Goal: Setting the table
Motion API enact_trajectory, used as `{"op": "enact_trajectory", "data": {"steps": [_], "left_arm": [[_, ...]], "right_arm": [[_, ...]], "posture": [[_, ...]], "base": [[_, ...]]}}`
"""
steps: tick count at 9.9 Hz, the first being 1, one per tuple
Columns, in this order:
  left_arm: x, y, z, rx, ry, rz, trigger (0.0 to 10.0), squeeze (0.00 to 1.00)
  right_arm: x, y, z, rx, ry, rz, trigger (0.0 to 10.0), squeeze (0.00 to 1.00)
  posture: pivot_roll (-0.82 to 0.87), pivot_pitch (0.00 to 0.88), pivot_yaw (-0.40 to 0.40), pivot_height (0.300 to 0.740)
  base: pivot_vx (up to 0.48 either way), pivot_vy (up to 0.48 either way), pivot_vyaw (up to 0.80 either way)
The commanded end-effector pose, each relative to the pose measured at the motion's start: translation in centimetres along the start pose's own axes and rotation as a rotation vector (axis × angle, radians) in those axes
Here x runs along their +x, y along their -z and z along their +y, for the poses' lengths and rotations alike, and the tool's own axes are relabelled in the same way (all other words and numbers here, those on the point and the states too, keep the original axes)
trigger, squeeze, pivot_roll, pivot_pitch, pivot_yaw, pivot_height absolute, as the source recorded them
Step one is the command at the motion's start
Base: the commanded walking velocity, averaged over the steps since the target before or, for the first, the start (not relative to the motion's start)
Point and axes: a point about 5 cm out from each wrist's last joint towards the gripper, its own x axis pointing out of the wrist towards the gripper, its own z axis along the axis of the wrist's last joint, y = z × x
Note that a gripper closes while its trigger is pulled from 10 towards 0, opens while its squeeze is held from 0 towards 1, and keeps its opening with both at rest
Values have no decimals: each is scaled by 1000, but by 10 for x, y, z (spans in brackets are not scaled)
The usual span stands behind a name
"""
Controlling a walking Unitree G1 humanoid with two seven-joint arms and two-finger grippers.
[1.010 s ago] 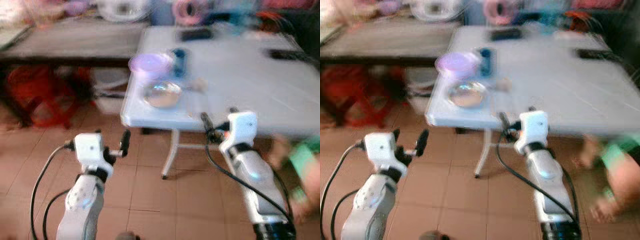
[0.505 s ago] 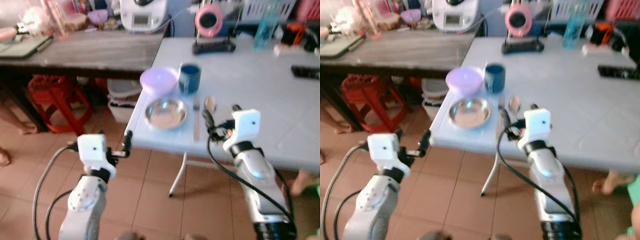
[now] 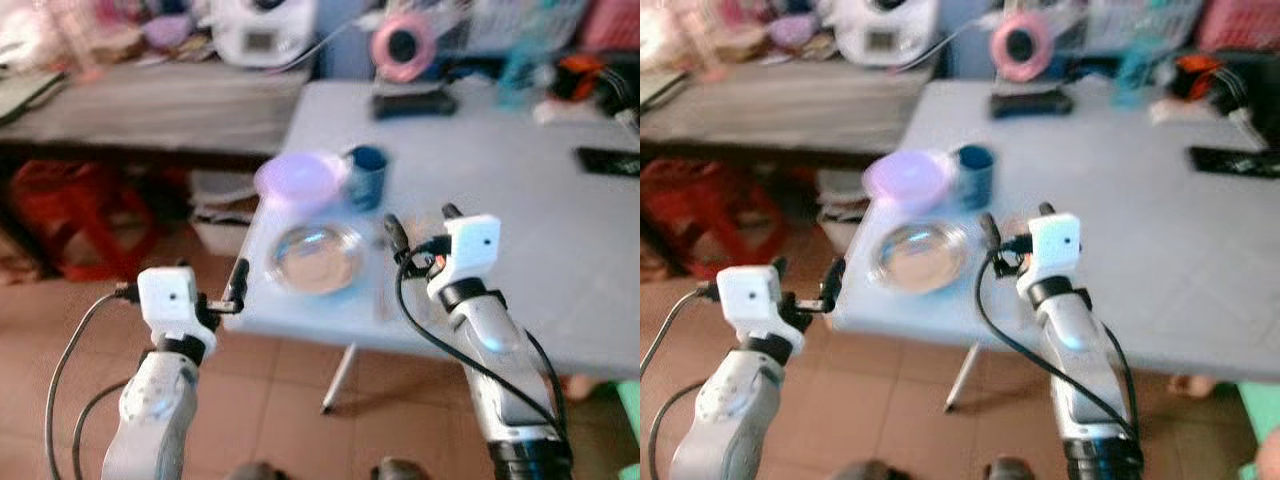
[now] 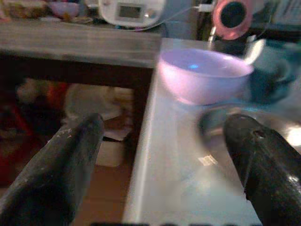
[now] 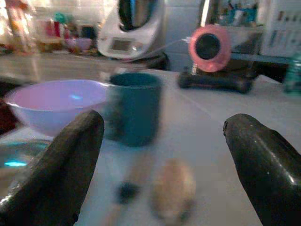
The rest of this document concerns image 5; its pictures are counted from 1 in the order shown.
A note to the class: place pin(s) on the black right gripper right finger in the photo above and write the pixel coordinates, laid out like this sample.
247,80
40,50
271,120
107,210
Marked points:
268,164

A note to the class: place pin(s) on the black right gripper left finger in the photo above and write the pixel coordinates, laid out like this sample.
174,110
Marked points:
58,174

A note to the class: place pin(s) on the shiny metal plate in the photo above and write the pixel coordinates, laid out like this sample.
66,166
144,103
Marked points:
16,160

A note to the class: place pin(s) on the wooden utensil with dark tip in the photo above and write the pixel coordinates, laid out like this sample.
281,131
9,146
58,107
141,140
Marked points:
128,186

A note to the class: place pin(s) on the lilac plastic bowl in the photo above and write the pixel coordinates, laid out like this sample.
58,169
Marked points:
54,103

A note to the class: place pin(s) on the green glass bottle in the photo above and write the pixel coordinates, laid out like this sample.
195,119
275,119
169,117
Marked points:
293,73

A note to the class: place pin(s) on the wooden spoon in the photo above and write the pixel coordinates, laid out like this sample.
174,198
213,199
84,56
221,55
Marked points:
173,190

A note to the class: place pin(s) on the black spool stand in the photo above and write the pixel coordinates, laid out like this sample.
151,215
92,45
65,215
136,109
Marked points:
215,81

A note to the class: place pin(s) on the teal plastic cup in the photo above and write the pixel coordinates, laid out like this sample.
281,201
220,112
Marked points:
135,108

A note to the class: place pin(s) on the pink filament spool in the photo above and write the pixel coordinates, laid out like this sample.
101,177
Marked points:
210,48

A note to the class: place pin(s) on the small pink bowl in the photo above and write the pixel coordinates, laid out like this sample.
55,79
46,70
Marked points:
78,44

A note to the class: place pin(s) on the white shelf unit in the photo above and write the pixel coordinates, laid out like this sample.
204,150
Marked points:
281,28

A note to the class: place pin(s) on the white kitchen food processor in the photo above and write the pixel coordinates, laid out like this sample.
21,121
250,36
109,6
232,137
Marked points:
131,30

